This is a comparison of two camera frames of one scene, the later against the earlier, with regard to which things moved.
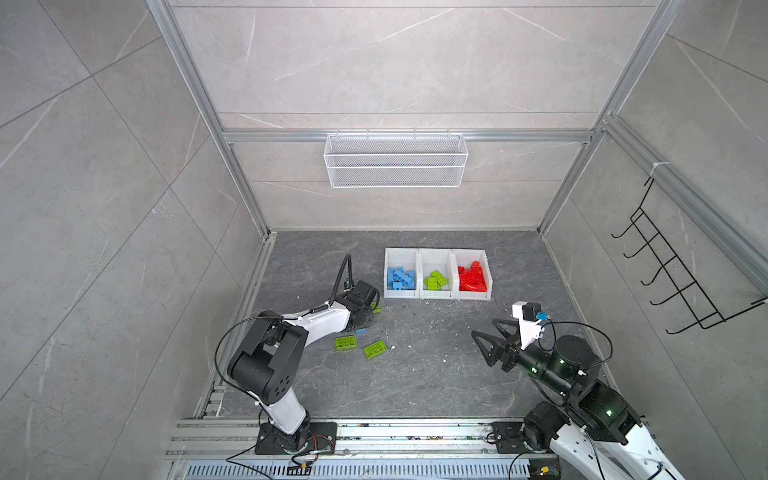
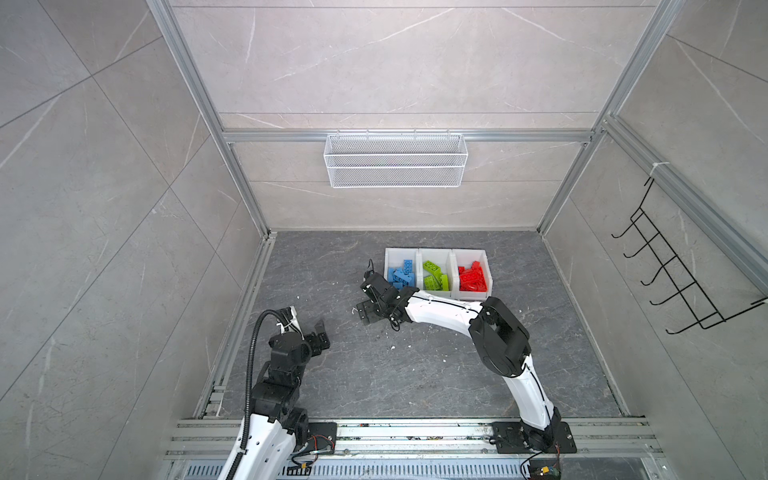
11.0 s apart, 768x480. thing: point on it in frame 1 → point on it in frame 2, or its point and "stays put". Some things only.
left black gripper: [369, 310] → [322, 342]
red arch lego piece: [474, 278] stays put
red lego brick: [464, 275] stays put
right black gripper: [513, 346] → [365, 311]
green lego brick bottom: [375, 349] → [437, 281]
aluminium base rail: [226, 449] stays put
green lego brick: [432, 284] stays put
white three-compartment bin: [437, 273] stays put
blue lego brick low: [411, 284] stays put
